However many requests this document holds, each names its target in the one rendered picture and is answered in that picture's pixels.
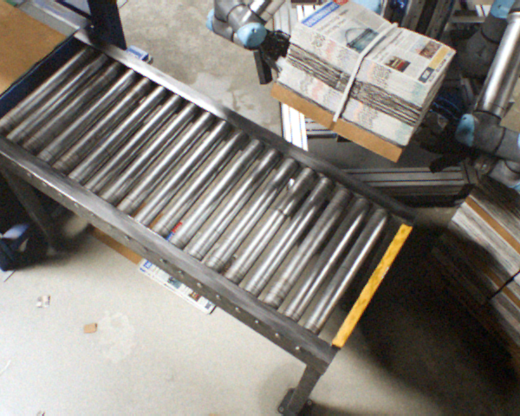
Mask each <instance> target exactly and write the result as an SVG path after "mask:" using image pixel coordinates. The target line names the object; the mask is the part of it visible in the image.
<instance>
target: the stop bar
mask: <svg viewBox="0 0 520 416"><path fill-rule="evenodd" d="M411 230H412V227H411V226H409V225H407V224H406V223H403V225H402V226H401V228H400V230H399V232H398V234H397V235H396V237H394V239H393V241H392V242H391V243H390V245H389V247H388V248H387V251H386V252H385V254H384V256H383V258H382V259H381V261H380V263H379V265H378V267H377V268H376V270H375V272H374V273H373V275H372V276H371V278H370V280H369V281H368V283H367V285H366V287H365V289H364V290H363V291H362V293H361V296H359V298H358V299H357V301H356V303H355V304H354V306H353V307H352V309H351V311H350V312H349V314H348V316H347V318H346V320H345V321H344V323H343V324H342V325H341V328H340V329H339V332H338V334H337V335H336V337H335V338H334V340H333V342H332V343H331V346H332V347H334V348H336V349H337V350H339V351H341V349H342V347H343V346H344V344H345V342H346V341H347V339H348V337H349V336H350V334H351V332H353V331H354V326H355V324H356V323H357V321H358V320H359V318H360V316H362V314H363V312H364V310H365V309H366V307H367V305H368V304H369V302H370V300H371V299H372V297H373V295H374V292H375V291H376V290H377V288H378V286H379V284H380V282H381V280H382V279H383V277H384V275H385V274H386V273H387V270H388V269H389V267H390V265H391V264H392V262H393V259H394V258H395V257H396V256H397V254H398V253H399V251H400V248H401V247H403V246H404V242H405V241H406V239H407V237H408V235H409V233H410V232H411Z"/></svg>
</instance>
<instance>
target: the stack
mask: <svg viewBox="0 0 520 416"><path fill-rule="evenodd" d="M469 197H470V198H472V199H473V200H474V201H475V202H476V203H477V204H478V205H480V206H481V207H482V208H483V209H484V210H485V211H486V212H487V213H488V214H489V215H490V216H492V217H493V218H494V219H495V220H496V221H497V222H498V223H499V225H500V226H501V227H502V228H504V229H505V230H506V231H507V232H508V233H509V234H510V235H511V236H512V237H514V238H515V239H516V240H517V241H518V242H519V243H520V192H519V191H517V190H515V189H513V188H509V187H508V186H507V185H505V184H504V183H502V182H500V181H498V180H496V179H494V178H492V177H490V176H488V175H486V174H484V173H483V174H482V176H481V179H480V180H479V181H478V182H477V183H476V184H475V186H474V189H473V191H472V192H470V195H469ZM447 229H448V230H449V231H450V232H451V233H452V234H453V235H454V236H455V237H456V238H457V239H458V240H459V241H460V242H462V243H463V244H464V245H465V246H466V247H467V248H468V249H469V250H470V251H472V252H473V253H474V254H475V255H476V256H477V257H478V258H479V259H480V260H481V262H483V263H484V264H485V265H486V266H487V267H488V268H489V269H490V270H491V271H492V272H493V273H494V274H495V275H496V276H497V277H498V278H499V279H500V280H501V281H502V282H503V283H504V285H505V284H506V283H507V284H506V285H505V286H506V287H507V288H508V289H509V290H510V291H511V292H512V293H513V294H515V295H516V296H517V297H518V298H519V299H520V254H519V253H518V252H517V251H516V250H515V249H514V248H512V247H511V246H510V245H509V244H508V243H507V242H506V241H505V240H503V239H502V238H501V237H500V236H499V235H498V234H497V233H496V232H495V231H494V230H493V229H492V228H491V227H490V226H489V224H488V223H487V222H486V221H484V220H483V219H482V218H481V217H480V216H479V215H478V214H477V213H476V212H475V211H474V210H473V209H472V208H471V207H470V206H469V205H468V204H466V203H465V202H464V203H463V204H462V205H461V206H460V208H458V210H457V213H456V214H455V215H454V217H453V218H452V221H451V222H450V223H449V224H448V227H447ZM429 254H430V255H431V256H432V257H434V258H435V259H436V261H437V262H438V263H439V264H440V265H441V266H442V267H443V268H444V269H445V270H446V271H447V272H448V273H449V274H450V275H451V276H452V277H453V279H454V280H455V281H456V282H457V283H458V284H459V285H460V286H461V287H462V288H463V289H464V290H465V291H466V293H467V294H468V295H469V296H470V297H471V299H472V300H474V301H475V302H476V303H477V304H478V305H479V307H480V306H481V305H483V304H484V306H483V307H482V308H481V309H482V310H483V311H484V312H485V313H486V314H487V315H488V316H489V317H490V318H491V319H492V320H493V321H494V322H495V323H496V324H497V325H498V326H499V327H500V328H501V329H502V330H503V331H504V332H505V333H506V334H507V335H508V336H509V337H510V338H511V339H512V340H513V341H514V342H515V343H516V344H517V345H518V346H519V347H520V308H519V307H518V306H517V305H516V304H514V303H513V302H512V301H511V300H510V298H509V297H508V296H507V295H506V294H505V293H504V292H503V291H502V290H500V289H501V288H502V287H503V286H504V285H503V286H502V287H501V288H499V287H498V286H497V285H496V284H495V283H494V282H493V281H492V280H491V279H490V278H489V277H488V276H487V275H486V274H485V273H484V272H483V271H482V270H481V269H480V268H479V267H478V266H477V265H476V264H475V263H474V262H472V261H471V259H470V258H469V257H468V256H467V255H466V254H465V253H464V252H463V251H462V250H461V249H460V248H459V247H458V246H457V245H456V244H455V243H454V242H453V241H452V240H451V239H450V238H449V237H448V236H446V235H445V234H443V235H441V237H440V238H439V239H438V240H437V242H436V245H435V246H434V248H433V250H431V251H429ZM415 271H416V272H417V273H418V274H419V275H420V276H421V277H422V278H423V279H424V280H425V281H426V282H427V283H428V284H429V286H430V287H431V288H432V289H434V290H435V291H436V292H437V293H438V294H439V295H440V297H441V298H442V299H443V300H444V302H445V303H446V304H447V305H448V306H449V307H450V308H451V309H452V310H453V311H454V312H455V313H456V314H457V315H458V317H459V318H460V319H461V320H462V321H463V322H464V323H465V324H466V325H467V326H468V327H469V328H470V329H471V331H472V332H473V333H474V334H476V335H477V336H478V338H479V339H480V340H481V341H482V342H483V343H484V344H485V345H486V347H487V348H488V349H489V350H490V351H491V352H492V353H493V354H494V355H495V356H496V357H497V358H498V359H499V360H500V361H501V362H502V363H503V364H504V365H505V366H506V367H507V368H508V369H509V370H510V371H511V372H512V373H513V374H514V376H515V378H516V379H517V380H519V381H520V354H519V353H518V352H516V351H515V350H514V349H513V348H512V347H511V346H510V345H509V344H508V343H507V342H506V341H505V339H504V338H503V337H502V336H501V335H500V334H499V333H498V332H497V331H496V330H495V329H494V328H493V327H492V326H491V325H490V324H489V323H488V322H487V321H486V320H485V319H484V318H483V317H482V316H481V315H480V314H479V313H478V309H475V308H473V307H472V306H471V305H470V304H469V303H468V302H467V301H466V300H465V299H464V297H463V296H462V294H461V293H460V292H459V291H458V290H457V289H456V288H455V287H454V286H453V285H452V284H451V283H450V282H449V281H448V280H447V279H446V278H445V276H444V275H443V274H442V273H441V272H440V271H439V270H438V269H437V268H436V267H435V266H434V265H432V264H431V263H430V262H429V261H428V259H427V258H426V257H424V258H423V259H422V262H421V263H420V265H419V267H418V268H417V269H416V270H415ZM517 273H518V274H517ZM513 277H515V278H513ZM512 278H513V279H512ZM511 279H512V280H511ZM510 280H511V281H510ZM508 282H509V283H508ZM446 288H448V289H449V290H450V291H451V292H452V293H453V294H454V295H455V298H456V299H457V300H458V301H459V302H460V303H461V304H462V305H463V306H464V307H465V308H466V309H467V310H468V311H469V312H470V313H471V314H472V315H473V317H475V318H476V319H477V320H478V321H479V322H480V323H481V324H482V325H483V326H484V327H485V328H486V329H487V330H488V331H489V332H490V333H491V334H492V336H493V338H494V339H495V340H496V341H497V342H498V343H499V344H500V345H501V346H502V347H503V348H504V349H505V350H506V351H507V352H508V353H509V354H510V357H508V356H507V355H506V354H505V353H504V352H503V351H502V350H501V349H500V348H499V347H498V346H497V345H496V344H495V343H494V342H493V340H492V339H491V338H490V337H489V336H488V335H487V334H486V333H485V332H484V331H483V330H482V329H481V328H480V327H479V326H478V325H477V324H476V322H475V321H473V320H472V319H471V318H470V317H469V316H468V315H467V314H466V313H465V312H464V311H463V310H462V309H461V308H460V307H459V305H458V304H457V303H456V302H455V301H454V300H453V299H452V297H451V296H450V295H449V294H448V293H447V292H446V291H445V289H446Z"/></svg>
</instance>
